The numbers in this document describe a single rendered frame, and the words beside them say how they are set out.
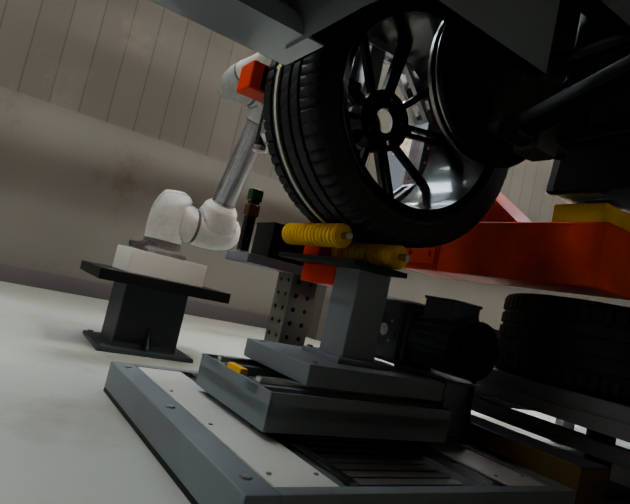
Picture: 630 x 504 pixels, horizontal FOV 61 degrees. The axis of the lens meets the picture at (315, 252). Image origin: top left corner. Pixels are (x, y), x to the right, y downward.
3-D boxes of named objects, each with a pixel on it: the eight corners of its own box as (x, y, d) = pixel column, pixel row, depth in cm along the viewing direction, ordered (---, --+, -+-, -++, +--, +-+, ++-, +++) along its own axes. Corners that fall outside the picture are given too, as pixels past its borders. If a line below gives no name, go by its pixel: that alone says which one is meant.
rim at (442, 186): (362, 236, 119) (324, -3, 111) (307, 234, 138) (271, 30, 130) (509, 196, 145) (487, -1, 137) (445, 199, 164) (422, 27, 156)
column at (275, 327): (265, 399, 175) (293, 273, 179) (252, 391, 184) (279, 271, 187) (291, 402, 181) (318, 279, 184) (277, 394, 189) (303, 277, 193)
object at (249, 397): (261, 437, 100) (272, 385, 101) (194, 387, 131) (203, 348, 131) (445, 447, 127) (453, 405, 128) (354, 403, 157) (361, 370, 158)
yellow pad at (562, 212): (603, 222, 128) (607, 202, 128) (550, 222, 139) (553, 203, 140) (633, 236, 135) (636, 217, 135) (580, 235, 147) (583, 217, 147)
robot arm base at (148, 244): (120, 245, 222) (124, 231, 223) (170, 257, 236) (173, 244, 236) (137, 248, 208) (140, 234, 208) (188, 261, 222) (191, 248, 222)
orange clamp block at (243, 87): (280, 100, 133) (248, 86, 129) (265, 106, 140) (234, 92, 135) (286, 73, 134) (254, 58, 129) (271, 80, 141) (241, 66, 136)
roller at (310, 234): (337, 245, 120) (342, 220, 120) (274, 241, 145) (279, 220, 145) (357, 251, 123) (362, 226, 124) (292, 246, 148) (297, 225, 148)
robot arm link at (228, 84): (236, 52, 204) (266, 67, 211) (213, 71, 218) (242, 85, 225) (231, 82, 200) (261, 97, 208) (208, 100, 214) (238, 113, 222)
